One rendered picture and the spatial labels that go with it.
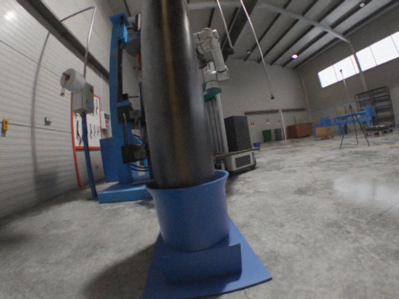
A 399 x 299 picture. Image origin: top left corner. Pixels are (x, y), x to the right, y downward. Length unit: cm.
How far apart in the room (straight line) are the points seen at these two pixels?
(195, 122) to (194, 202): 23
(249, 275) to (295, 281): 16
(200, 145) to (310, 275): 58
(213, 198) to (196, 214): 7
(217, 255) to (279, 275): 24
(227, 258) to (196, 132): 43
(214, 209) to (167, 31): 61
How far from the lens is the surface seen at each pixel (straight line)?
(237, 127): 247
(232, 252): 59
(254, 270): 67
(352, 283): 66
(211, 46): 146
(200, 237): 54
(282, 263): 71
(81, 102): 237
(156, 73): 55
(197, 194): 47
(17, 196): 280
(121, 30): 280
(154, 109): 52
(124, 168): 231
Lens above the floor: 48
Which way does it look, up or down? 1 degrees down
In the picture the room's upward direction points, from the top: 8 degrees counter-clockwise
